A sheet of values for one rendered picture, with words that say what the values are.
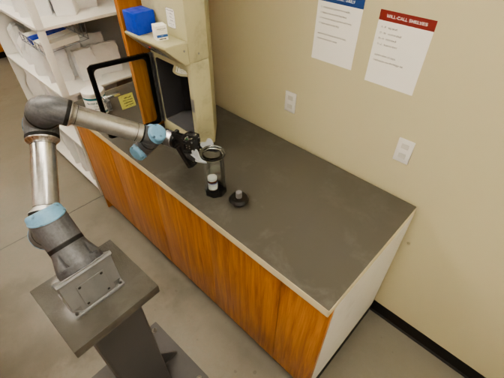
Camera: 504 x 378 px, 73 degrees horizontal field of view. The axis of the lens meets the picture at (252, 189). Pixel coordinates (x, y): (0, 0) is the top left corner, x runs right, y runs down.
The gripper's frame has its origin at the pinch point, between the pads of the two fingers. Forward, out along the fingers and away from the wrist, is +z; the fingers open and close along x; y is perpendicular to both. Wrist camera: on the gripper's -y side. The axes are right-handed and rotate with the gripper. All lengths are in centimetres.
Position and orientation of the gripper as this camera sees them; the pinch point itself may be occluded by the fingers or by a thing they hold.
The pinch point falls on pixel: (212, 157)
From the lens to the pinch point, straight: 149.0
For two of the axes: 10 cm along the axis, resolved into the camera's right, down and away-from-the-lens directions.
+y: 0.1, -7.4, -6.7
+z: 8.8, 3.3, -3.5
